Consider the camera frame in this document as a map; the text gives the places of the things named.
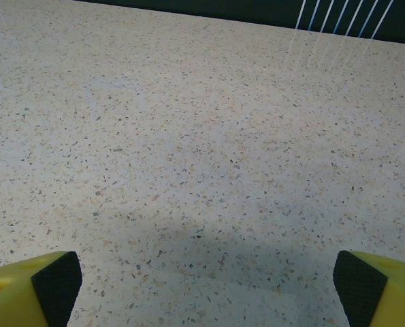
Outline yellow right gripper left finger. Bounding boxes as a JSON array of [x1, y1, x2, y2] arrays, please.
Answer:
[[0, 251, 82, 327]]

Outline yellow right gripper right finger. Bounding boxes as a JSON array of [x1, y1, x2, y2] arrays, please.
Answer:
[[332, 250, 405, 327]]

